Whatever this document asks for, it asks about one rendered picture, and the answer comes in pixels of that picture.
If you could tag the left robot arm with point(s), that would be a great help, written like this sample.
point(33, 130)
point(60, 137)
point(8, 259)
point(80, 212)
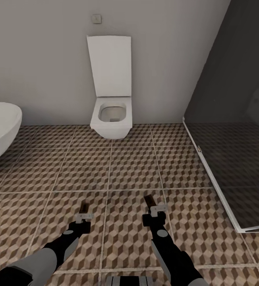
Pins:
point(36, 269)

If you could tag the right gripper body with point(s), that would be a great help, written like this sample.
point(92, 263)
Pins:
point(148, 220)

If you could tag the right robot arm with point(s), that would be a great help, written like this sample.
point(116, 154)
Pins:
point(177, 265)

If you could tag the shower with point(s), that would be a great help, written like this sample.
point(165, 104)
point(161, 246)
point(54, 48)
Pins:
point(220, 194)

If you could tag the bathtub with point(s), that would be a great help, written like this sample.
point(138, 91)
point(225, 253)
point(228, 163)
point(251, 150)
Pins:
point(10, 122)

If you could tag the mousetrap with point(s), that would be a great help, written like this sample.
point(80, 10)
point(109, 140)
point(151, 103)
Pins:
point(84, 208)
point(149, 201)

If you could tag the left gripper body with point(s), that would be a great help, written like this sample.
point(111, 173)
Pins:
point(84, 227)

